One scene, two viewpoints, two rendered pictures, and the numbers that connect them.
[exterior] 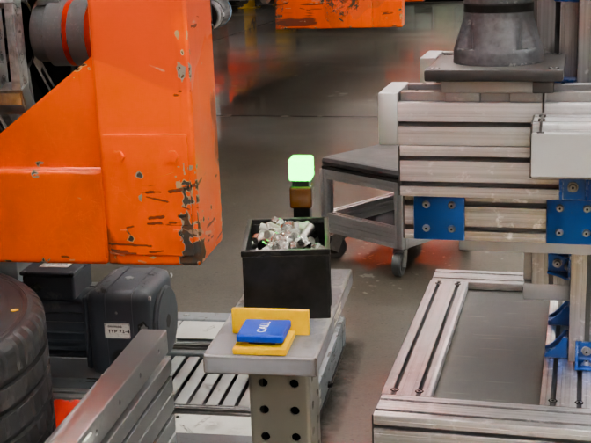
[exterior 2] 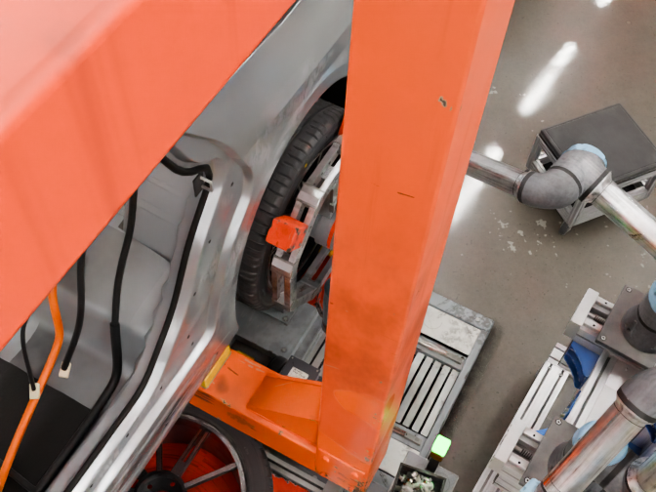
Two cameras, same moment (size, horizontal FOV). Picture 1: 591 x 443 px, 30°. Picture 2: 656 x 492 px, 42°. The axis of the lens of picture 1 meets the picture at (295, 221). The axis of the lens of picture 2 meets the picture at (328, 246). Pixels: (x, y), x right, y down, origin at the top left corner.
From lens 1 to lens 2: 217 cm
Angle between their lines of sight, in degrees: 44
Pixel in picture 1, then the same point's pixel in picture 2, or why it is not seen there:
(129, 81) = (337, 445)
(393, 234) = (567, 215)
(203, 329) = not seen: hidden behind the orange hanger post
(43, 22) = (316, 231)
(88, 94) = (314, 428)
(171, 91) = (359, 460)
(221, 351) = not seen: outside the picture
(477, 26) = not seen: hidden behind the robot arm
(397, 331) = (529, 323)
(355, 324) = (507, 302)
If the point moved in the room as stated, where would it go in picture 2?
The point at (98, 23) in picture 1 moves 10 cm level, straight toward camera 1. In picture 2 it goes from (324, 425) to (317, 463)
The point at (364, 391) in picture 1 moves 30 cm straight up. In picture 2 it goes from (480, 400) to (497, 366)
